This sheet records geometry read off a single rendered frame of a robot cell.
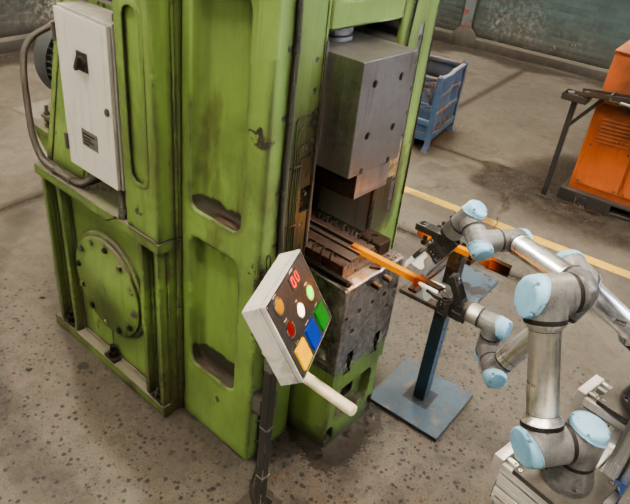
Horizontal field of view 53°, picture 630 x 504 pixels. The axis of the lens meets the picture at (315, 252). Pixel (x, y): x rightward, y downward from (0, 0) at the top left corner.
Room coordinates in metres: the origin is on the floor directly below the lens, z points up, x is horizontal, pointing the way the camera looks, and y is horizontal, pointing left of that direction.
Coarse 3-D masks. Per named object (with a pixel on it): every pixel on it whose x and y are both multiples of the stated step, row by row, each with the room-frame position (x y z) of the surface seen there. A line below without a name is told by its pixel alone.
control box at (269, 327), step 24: (288, 264) 1.64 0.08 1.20; (264, 288) 1.53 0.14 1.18; (288, 288) 1.56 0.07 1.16; (312, 288) 1.68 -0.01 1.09; (264, 312) 1.41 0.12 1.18; (288, 312) 1.50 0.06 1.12; (312, 312) 1.61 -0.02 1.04; (264, 336) 1.41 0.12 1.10; (288, 336) 1.43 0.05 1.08; (288, 360) 1.39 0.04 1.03; (312, 360) 1.48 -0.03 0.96; (288, 384) 1.39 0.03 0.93
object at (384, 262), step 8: (360, 248) 2.09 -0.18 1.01; (368, 256) 2.06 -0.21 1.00; (376, 256) 2.05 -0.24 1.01; (384, 264) 2.01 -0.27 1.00; (392, 264) 2.00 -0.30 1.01; (400, 272) 1.97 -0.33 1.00; (408, 272) 1.96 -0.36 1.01; (416, 280) 1.91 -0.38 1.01; (424, 280) 1.91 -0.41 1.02; (440, 288) 1.87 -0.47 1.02
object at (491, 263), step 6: (420, 234) 2.31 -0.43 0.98; (426, 234) 2.30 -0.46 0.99; (462, 246) 2.23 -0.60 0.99; (462, 252) 2.20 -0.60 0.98; (468, 252) 2.19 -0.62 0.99; (492, 258) 2.15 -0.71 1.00; (486, 264) 2.13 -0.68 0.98; (492, 264) 2.13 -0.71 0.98; (498, 264) 2.12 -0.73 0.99; (504, 264) 2.11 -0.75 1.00; (492, 270) 2.12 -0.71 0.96; (498, 270) 2.12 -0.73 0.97; (504, 270) 2.10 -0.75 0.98; (510, 270) 2.10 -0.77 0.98
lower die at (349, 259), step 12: (312, 216) 2.33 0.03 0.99; (312, 228) 2.22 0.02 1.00; (336, 228) 2.26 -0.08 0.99; (312, 240) 2.15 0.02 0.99; (324, 240) 2.15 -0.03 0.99; (336, 240) 2.15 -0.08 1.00; (360, 240) 2.18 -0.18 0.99; (324, 252) 2.08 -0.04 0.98; (336, 252) 2.07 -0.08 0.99; (348, 252) 2.08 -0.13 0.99; (360, 252) 2.08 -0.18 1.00; (324, 264) 2.05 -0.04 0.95; (336, 264) 2.01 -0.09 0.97; (348, 264) 2.02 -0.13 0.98; (360, 264) 2.08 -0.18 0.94; (348, 276) 2.03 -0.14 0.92
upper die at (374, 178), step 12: (324, 168) 2.08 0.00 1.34; (372, 168) 2.07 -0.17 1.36; (384, 168) 2.13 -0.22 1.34; (324, 180) 2.08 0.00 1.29; (336, 180) 2.05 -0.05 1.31; (348, 180) 2.01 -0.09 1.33; (360, 180) 2.01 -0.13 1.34; (372, 180) 2.07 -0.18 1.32; (384, 180) 2.14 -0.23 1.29; (348, 192) 2.01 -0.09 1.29; (360, 192) 2.02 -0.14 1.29
